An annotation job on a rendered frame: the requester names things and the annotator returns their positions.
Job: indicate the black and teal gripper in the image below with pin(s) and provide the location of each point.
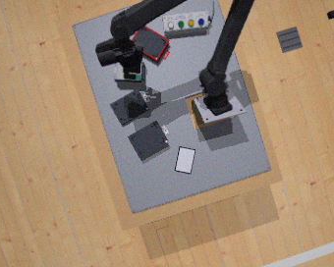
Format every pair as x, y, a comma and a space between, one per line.
135, 65

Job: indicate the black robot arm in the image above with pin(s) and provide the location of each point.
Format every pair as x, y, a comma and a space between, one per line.
212, 77

